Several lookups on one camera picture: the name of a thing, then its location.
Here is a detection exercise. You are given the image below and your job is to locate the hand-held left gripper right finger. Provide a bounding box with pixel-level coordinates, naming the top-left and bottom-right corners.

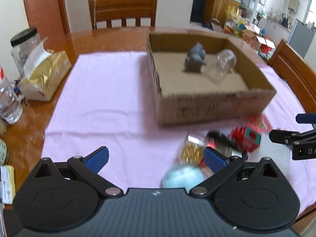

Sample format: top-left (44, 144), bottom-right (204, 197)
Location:
top-left (188, 147), bottom-right (281, 199)

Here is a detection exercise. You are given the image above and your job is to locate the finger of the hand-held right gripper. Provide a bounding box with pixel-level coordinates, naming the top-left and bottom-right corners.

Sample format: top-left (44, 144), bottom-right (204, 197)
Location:
top-left (296, 114), bottom-right (316, 123)
top-left (269, 129), bottom-right (316, 146)

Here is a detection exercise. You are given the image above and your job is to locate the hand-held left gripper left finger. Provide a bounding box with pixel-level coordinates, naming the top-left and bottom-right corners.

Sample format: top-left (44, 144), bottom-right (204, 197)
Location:
top-left (35, 146), bottom-right (124, 199)

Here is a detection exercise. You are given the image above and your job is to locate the dark shiny packet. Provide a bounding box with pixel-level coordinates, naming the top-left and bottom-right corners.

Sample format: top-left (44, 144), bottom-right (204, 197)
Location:
top-left (207, 131), bottom-right (248, 160)

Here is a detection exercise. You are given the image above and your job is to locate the jar with gold contents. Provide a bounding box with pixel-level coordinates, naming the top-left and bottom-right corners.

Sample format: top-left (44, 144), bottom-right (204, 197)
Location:
top-left (177, 134), bottom-right (206, 165)

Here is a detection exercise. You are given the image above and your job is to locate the light blue round case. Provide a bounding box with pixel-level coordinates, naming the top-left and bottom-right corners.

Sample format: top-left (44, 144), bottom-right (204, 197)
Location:
top-left (162, 165), bottom-right (205, 194)

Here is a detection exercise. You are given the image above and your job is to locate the cardboard box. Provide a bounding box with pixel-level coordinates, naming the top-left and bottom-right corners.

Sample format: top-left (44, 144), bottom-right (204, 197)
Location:
top-left (243, 25), bottom-right (276, 60)
top-left (146, 32), bottom-right (276, 127)

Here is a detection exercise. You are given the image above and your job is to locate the red and green small box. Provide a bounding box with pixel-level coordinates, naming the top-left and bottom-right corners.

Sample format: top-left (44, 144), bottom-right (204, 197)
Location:
top-left (230, 125), bottom-right (262, 153)

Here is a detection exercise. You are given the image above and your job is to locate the wooden chair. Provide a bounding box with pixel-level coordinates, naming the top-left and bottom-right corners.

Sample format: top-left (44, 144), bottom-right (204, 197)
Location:
top-left (88, 0), bottom-right (158, 29)
top-left (268, 39), bottom-right (316, 115)

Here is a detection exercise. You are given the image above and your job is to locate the pink cloth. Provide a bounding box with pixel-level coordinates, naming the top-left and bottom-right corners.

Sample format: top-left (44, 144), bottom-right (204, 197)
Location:
top-left (41, 51), bottom-right (308, 210)

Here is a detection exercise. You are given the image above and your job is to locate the grey refrigerator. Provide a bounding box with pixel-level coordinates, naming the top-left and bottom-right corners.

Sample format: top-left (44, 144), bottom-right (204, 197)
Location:
top-left (288, 20), bottom-right (316, 58)

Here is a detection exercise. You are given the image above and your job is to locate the cardboard box on floor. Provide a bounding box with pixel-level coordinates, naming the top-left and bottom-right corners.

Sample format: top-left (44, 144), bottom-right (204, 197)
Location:
top-left (243, 25), bottom-right (276, 60)

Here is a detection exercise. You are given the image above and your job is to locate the clear plastic cup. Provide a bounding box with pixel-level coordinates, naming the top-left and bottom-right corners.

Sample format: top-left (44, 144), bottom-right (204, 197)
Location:
top-left (206, 49), bottom-right (237, 82)

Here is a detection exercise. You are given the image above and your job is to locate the white kitchen counter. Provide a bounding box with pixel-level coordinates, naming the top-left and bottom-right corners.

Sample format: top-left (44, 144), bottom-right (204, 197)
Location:
top-left (258, 17), bottom-right (292, 41)

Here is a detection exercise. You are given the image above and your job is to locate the black kettle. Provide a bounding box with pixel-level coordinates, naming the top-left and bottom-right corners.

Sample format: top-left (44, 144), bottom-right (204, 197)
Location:
top-left (281, 13), bottom-right (291, 28)

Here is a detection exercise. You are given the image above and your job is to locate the gold tissue pack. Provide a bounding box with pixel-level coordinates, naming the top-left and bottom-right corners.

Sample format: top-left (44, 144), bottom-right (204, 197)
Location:
top-left (18, 38), bottom-right (72, 102)

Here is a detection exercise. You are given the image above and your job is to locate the grey toy figure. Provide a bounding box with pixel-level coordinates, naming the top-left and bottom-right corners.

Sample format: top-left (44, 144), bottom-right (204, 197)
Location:
top-left (184, 43), bottom-right (207, 73)

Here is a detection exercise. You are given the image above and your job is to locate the clear water bottle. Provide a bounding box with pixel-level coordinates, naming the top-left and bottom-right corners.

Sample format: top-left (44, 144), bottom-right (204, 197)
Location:
top-left (0, 65), bottom-right (23, 124)

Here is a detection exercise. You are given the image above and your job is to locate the pile of colourful goods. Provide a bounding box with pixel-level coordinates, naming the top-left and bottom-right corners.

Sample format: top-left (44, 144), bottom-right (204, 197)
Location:
top-left (223, 5), bottom-right (248, 38)

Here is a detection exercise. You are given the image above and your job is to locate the plastic jar with black lid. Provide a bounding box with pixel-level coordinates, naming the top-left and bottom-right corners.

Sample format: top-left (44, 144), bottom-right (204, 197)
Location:
top-left (10, 28), bottom-right (41, 77)

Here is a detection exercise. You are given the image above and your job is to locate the wooden cabinet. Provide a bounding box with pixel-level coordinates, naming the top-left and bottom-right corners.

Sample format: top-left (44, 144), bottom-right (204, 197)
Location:
top-left (211, 0), bottom-right (241, 23)

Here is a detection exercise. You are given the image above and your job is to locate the wooden door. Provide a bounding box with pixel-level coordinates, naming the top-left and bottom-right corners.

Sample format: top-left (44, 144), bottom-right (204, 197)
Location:
top-left (22, 0), bottom-right (72, 34)

